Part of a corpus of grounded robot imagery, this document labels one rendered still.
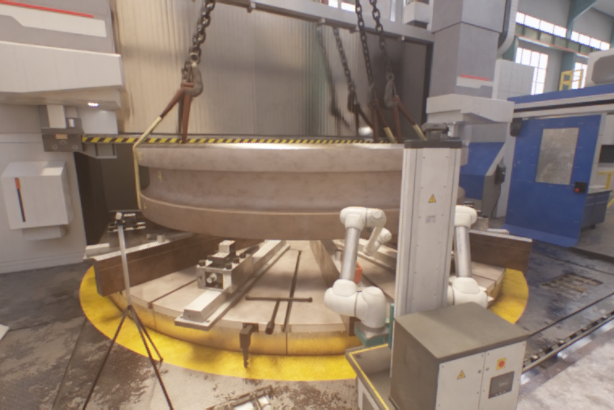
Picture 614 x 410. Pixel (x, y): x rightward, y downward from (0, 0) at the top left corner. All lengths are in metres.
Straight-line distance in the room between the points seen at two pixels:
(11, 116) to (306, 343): 3.93
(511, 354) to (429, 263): 0.57
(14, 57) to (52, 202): 2.16
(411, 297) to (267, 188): 1.73
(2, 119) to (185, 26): 2.73
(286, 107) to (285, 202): 3.24
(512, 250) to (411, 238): 2.63
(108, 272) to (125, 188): 4.79
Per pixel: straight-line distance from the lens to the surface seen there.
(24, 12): 4.22
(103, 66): 3.61
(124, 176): 8.17
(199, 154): 3.18
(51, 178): 5.23
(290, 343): 2.80
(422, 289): 1.98
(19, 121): 4.68
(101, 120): 4.54
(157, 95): 5.48
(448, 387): 1.74
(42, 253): 5.88
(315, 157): 2.81
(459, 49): 6.70
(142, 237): 4.64
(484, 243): 4.34
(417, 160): 1.73
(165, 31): 5.69
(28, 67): 3.68
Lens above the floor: 1.75
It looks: 11 degrees down
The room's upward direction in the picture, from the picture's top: straight up
